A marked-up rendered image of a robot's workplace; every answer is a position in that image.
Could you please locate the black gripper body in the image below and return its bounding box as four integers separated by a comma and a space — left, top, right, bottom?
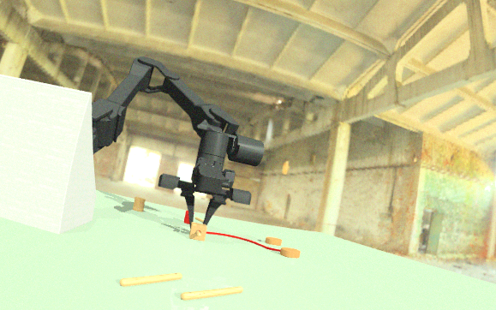
158, 153, 251, 205

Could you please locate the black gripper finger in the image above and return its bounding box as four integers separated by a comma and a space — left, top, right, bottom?
180, 194, 194, 229
203, 199, 226, 226

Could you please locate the light wooden block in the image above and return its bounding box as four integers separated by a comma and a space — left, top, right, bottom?
189, 222, 207, 241

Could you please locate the small wooden spool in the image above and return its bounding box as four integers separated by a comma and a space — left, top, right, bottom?
133, 197, 145, 212

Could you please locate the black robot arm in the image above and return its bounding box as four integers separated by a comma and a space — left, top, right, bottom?
92, 57, 264, 194

